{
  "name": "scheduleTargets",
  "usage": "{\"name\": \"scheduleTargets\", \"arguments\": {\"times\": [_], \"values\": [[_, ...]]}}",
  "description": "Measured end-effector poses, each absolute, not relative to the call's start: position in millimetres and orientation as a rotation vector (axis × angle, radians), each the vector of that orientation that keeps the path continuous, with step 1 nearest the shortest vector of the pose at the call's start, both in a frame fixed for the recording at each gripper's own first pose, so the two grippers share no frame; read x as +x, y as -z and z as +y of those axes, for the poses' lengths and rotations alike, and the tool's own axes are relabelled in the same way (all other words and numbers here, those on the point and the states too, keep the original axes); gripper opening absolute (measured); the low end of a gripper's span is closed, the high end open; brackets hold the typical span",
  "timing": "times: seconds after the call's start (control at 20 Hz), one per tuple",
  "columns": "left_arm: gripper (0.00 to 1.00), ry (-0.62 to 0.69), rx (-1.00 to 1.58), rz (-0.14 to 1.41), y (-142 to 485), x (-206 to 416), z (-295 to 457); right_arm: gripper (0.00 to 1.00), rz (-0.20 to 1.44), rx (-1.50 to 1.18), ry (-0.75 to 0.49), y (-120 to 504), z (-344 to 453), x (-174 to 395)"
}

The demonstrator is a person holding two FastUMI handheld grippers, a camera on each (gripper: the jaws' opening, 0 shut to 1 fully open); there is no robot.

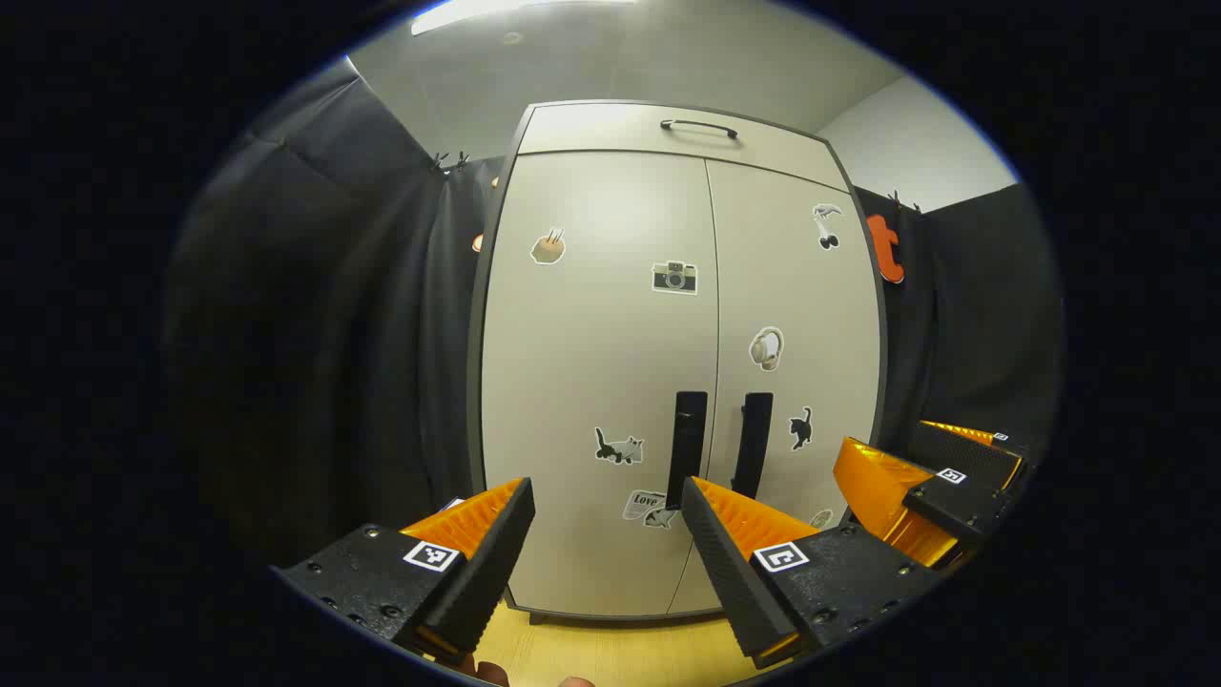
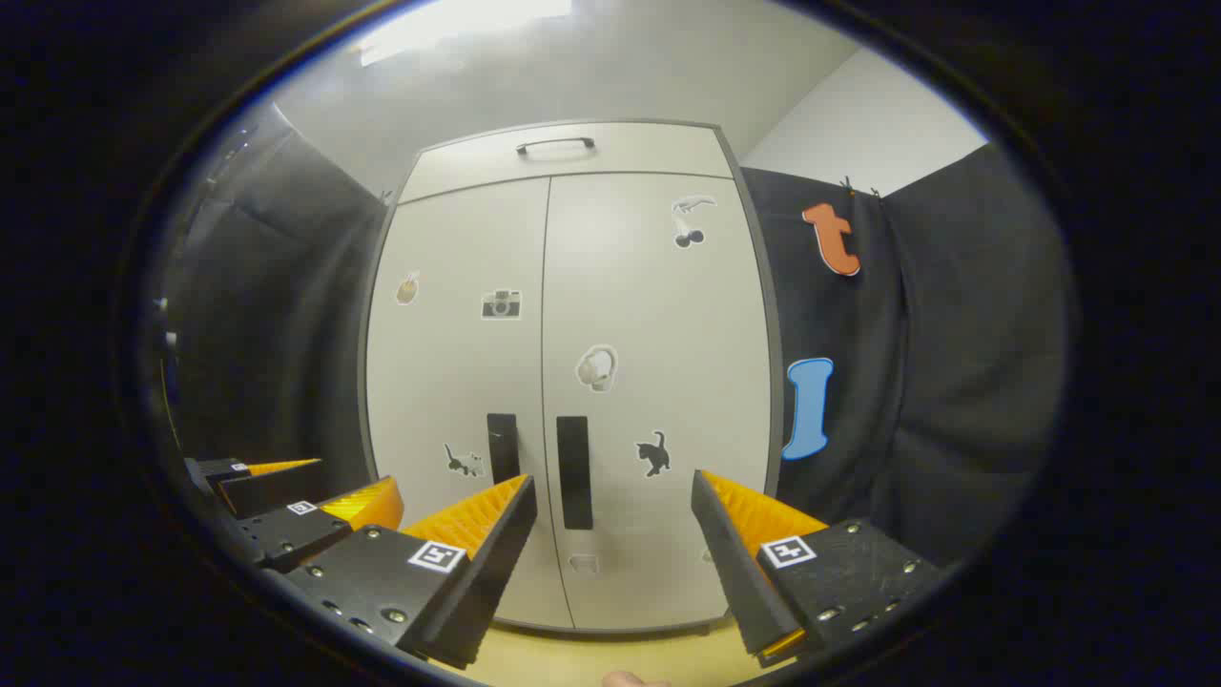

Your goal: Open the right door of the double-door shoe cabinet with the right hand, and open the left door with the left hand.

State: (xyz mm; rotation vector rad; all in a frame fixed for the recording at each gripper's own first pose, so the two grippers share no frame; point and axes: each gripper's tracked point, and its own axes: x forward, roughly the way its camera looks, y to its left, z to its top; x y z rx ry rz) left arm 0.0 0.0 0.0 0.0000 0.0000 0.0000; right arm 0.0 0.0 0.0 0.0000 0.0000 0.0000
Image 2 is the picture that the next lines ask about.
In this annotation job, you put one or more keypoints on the ceiling light panel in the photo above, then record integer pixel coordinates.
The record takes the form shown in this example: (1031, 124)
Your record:
(458, 24)

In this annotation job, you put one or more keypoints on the black backdrop cloth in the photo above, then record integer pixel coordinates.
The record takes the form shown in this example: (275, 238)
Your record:
(863, 315)
(277, 315)
(983, 363)

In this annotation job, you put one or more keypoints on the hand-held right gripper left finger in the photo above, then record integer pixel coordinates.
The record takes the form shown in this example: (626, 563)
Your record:
(486, 582)

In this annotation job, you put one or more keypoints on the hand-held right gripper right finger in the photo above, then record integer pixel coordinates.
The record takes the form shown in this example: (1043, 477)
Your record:
(730, 563)

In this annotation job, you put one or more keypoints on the white double-door shoe cabinet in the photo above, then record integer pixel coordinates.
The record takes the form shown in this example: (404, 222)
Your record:
(458, 172)

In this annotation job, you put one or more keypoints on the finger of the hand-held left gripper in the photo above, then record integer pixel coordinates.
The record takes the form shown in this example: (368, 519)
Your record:
(286, 534)
(272, 489)

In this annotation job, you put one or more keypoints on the white cabinet door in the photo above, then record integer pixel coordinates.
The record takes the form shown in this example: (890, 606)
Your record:
(448, 382)
(668, 324)

